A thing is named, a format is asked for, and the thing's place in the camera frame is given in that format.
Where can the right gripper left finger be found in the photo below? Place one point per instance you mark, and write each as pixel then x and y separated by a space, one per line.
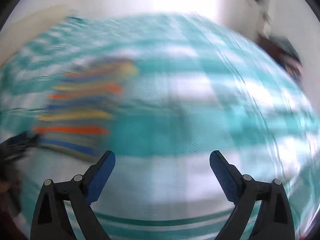
pixel 50 218

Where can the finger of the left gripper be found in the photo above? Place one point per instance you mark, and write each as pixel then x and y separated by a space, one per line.
pixel 15 147

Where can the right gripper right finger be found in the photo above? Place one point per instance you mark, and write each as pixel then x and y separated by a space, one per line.
pixel 274 219

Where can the striped knitted sweater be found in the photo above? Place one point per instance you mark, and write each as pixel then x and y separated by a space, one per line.
pixel 82 105

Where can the beige headboard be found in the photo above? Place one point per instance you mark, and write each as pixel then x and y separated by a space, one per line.
pixel 23 31

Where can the teal checked bedspread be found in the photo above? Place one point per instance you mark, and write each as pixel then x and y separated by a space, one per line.
pixel 200 87

